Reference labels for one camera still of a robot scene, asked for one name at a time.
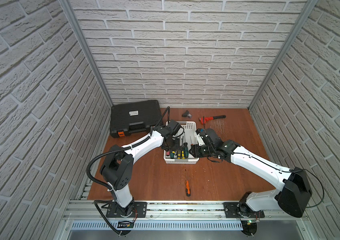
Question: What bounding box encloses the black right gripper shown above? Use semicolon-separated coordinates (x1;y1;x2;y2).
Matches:
188;144;216;158

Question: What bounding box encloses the green black screwdriver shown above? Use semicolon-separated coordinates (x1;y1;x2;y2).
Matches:
183;141;189;159

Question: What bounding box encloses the orange handle screwdriver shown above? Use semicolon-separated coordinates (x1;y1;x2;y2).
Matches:
185;171;191;197

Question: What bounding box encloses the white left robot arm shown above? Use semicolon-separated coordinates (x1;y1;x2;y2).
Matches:
86;118;182;217

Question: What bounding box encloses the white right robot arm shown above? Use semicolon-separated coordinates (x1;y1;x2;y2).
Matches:
190;129;313;218

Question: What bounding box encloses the white plastic bin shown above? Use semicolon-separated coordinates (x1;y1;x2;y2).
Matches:
163;121;199;165

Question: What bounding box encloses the small black tool part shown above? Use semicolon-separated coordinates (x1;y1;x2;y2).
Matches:
182;110;192;118

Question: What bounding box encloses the red pipe wrench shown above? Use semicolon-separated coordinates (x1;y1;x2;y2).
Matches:
199;115;226;125

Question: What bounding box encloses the black plastic tool case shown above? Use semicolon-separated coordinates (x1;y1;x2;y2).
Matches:
110;100;163;138

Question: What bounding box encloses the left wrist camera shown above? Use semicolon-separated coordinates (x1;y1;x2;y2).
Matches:
167;120;181;136

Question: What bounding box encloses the aluminium mounting rail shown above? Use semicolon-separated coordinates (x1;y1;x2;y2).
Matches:
64;199;309;222

